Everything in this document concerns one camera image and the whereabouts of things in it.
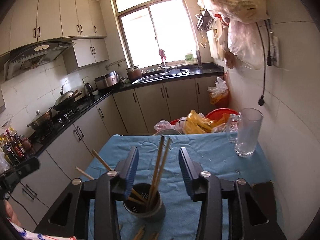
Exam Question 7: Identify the black power cable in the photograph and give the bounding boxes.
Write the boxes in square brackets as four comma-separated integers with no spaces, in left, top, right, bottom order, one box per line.
[255,21,267,106]

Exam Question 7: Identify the sauce bottles group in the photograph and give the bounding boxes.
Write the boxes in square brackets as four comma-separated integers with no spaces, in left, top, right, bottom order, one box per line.
[1,127,35,166]

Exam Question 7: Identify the yellow plastic bag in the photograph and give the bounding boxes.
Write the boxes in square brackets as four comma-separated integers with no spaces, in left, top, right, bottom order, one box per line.
[183,109,230,134]

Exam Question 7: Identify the black wok with lid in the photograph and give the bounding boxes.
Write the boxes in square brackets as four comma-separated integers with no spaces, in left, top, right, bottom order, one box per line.
[53,86,82,112]

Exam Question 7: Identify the steel sink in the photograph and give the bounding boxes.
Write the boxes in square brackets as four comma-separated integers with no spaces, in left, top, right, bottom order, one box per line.
[133,68,190,84]

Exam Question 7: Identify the black electric kettle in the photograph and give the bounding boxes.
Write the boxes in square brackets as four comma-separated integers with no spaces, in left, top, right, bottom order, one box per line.
[84,83,94,98]

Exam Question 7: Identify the black smartphone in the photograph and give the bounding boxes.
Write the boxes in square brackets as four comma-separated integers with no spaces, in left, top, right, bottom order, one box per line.
[253,181,277,220]

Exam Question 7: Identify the brown clay pot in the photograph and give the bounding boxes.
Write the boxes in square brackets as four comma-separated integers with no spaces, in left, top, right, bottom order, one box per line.
[126,66,142,82]

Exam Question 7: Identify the large hanging plastic bag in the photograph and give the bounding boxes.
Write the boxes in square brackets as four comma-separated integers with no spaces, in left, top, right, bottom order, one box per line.
[202,0,269,24]

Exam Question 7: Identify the black range hood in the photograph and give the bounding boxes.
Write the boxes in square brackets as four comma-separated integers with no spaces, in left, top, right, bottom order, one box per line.
[4,40,75,80]

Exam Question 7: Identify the black wall rack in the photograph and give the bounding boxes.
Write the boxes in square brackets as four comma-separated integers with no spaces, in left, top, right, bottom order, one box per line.
[195,9,214,31]

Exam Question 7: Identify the red trash bin with bags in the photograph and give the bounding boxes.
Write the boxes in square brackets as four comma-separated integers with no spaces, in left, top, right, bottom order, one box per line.
[207,77,230,108]

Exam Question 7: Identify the upper white cabinets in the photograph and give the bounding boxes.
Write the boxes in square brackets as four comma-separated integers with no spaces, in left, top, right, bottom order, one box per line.
[1,0,109,74]

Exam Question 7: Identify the pink hanging plastic bag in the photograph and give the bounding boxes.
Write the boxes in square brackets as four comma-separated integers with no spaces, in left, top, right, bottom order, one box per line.
[228,20,264,70]

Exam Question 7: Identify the wooden chopstick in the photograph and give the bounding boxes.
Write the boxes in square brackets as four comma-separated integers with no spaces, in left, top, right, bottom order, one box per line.
[75,166,95,180]
[146,135,164,210]
[148,232,159,240]
[133,225,145,240]
[92,150,112,171]
[150,137,172,208]

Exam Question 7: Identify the lower white cabinets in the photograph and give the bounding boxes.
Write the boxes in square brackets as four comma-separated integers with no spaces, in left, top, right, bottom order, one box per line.
[7,76,225,231]

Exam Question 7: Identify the red plastic basin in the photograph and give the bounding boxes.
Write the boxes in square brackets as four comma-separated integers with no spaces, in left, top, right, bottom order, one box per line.
[169,108,239,131]

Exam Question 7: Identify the steel pot with lid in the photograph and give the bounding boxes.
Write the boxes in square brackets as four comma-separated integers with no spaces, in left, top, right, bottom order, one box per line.
[27,107,53,130]

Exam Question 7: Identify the dark cylindrical utensil holder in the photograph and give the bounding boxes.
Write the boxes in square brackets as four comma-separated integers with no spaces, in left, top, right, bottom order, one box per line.
[123,183,166,223]

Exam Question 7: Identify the clear glass beer mug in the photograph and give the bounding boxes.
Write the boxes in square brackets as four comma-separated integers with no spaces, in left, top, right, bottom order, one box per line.
[226,108,264,158]

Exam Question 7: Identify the window with brown frame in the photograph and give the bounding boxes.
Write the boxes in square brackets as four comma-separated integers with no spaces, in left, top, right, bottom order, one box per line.
[113,0,197,68]

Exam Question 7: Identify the white wall power strip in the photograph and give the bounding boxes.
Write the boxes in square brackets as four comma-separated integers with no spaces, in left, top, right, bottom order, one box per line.
[271,36,280,67]

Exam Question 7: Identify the white cabinets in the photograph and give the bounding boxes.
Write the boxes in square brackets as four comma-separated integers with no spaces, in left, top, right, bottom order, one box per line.
[7,76,225,231]
[1,0,109,74]

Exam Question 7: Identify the silver rice cooker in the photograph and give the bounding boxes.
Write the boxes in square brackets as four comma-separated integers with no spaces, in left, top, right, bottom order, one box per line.
[94,72,120,90]

